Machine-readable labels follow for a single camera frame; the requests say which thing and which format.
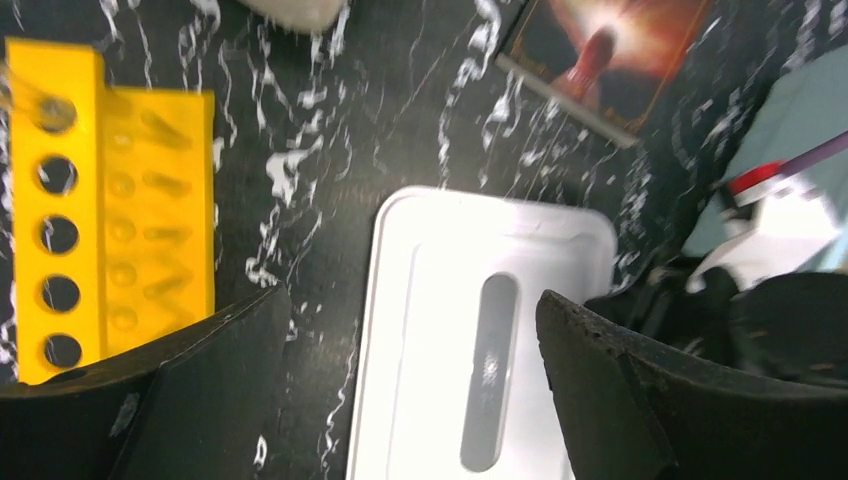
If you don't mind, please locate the yellow test tube rack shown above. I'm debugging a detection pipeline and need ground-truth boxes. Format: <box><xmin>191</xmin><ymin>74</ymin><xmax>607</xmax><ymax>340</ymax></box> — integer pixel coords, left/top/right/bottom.
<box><xmin>6</xmin><ymin>38</ymin><xmax>215</xmax><ymax>384</ymax></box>

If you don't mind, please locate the teal plastic bin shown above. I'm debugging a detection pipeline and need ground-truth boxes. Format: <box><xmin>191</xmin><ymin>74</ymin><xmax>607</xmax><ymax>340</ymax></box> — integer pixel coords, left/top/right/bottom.
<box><xmin>683</xmin><ymin>45</ymin><xmax>847</xmax><ymax>271</ymax></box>

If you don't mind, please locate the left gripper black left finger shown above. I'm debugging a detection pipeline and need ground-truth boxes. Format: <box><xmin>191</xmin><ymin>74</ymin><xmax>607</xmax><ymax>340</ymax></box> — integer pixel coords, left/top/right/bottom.
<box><xmin>1</xmin><ymin>287</ymin><xmax>291</xmax><ymax>479</ymax></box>

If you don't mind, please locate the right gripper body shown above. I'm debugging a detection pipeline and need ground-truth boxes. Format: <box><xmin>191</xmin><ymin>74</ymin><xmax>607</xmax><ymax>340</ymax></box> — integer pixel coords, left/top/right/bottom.
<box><xmin>586</xmin><ymin>258</ymin><xmax>847</xmax><ymax>388</ymax></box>

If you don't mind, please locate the Three Days To See book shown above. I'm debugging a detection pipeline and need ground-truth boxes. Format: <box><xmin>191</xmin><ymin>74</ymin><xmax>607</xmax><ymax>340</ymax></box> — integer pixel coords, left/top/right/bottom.
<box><xmin>496</xmin><ymin>0</ymin><xmax>712</xmax><ymax>148</ymax></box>

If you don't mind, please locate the white cylindrical container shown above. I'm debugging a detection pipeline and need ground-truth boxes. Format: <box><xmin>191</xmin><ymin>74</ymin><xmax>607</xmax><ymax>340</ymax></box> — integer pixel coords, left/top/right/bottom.
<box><xmin>240</xmin><ymin>0</ymin><xmax>346</xmax><ymax>34</ymax></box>

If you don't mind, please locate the white plastic bin lid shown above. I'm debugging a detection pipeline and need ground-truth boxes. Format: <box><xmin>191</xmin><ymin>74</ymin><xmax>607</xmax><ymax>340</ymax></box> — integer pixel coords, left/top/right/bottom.
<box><xmin>346</xmin><ymin>186</ymin><xmax>617</xmax><ymax>479</ymax></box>

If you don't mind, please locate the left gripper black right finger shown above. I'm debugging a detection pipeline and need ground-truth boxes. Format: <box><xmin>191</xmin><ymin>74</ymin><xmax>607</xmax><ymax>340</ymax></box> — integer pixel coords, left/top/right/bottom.
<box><xmin>536</xmin><ymin>290</ymin><xmax>847</xmax><ymax>479</ymax></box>

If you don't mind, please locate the empty glass test tube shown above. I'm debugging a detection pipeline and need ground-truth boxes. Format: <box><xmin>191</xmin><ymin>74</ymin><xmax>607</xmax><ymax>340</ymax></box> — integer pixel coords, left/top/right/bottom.
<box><xmin>1</xmin><ymin>60</ymin><xmax>77</xmax><ymax>134</ymax></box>

